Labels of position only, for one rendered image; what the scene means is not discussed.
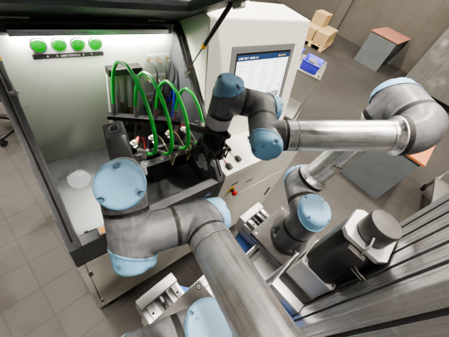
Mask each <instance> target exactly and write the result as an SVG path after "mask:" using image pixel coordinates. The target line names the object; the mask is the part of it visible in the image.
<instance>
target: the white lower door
mask: <svg viewBox="0 0 449 337"><path fill-rule="evenodd" d="M189 251H191V248H190V246H189V244H185V245H181V246H178V247H175V248H172V249H168V250H166V251H161V252H159V253H158V256H157V262H156V264H155V266H154V267H153V268H152V269H148V270H146V272H145V273H142V274H140V275H135V276H131V277H124V276H120V275H118V274H116V273H115V272H114V270H113V269H112V264H111V261H110V255H109V253H106V254H104V255H102V256H100V257H98V258H96V259H94V260H92V261H90V262H87V263H86V267H87V269H88V275H89V277H91V278H92V280H93V283H94V285H95V287H96V289H97V291H98V293H99V295H100V297H101V302H103V304H105V303H106V302H109V301H110V300H111V299H113V298H115V297H116V296H118V295H120V294H121V293H123V292H125V291H126V290H128V289H129V288H131V287H132V286H134V285H136V284H137V283H139V282H141V281H142V280H143V279H146V278H147V277H148V276H150V275H152V274H153V273H155V272H157V271H158V270H160V269H162V268H163V267H165V266H166V265H168V264H169V263H171V262H173V261H174V260H176V259H178V258H179V257H181V256H183V255H184V254H185V253H188V252H189Z"/></svg>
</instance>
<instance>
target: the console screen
mask: <svg viewBox="0 0 449 337"><path fill-rule="evenodd" d="M294 48H295V43H284V44H272V45H248V46H235V47H232V53H231V64H230V70H229V73H232V74H235V75H236V76H239V77H241V78H242V79H243V81H244V83H245V87H246V88H249V89H252V90H257V91H260V92H264V93H270V94H273V95H275V96H278V97H280V98H281V97H282V94H283V89H284V86H285V82H286V79H287V74H288V71H289V66H290V63H291V58H292V56H293V51H294Z"/></svg>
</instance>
